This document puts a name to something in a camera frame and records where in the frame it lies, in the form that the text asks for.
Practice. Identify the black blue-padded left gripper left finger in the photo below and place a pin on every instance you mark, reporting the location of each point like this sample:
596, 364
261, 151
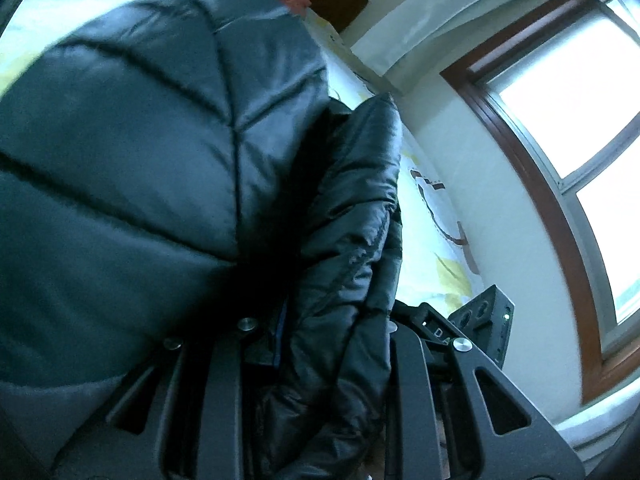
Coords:
183, 418

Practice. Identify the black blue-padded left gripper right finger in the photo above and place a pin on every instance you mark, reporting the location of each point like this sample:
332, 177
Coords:
453, 414

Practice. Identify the black puffer jacket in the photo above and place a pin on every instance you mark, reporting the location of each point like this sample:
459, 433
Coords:
172, 167

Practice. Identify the brown framed right window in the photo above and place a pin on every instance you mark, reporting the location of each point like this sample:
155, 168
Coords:
554, 91

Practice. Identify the white right curtain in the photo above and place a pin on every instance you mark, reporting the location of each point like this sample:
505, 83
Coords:
414, 36

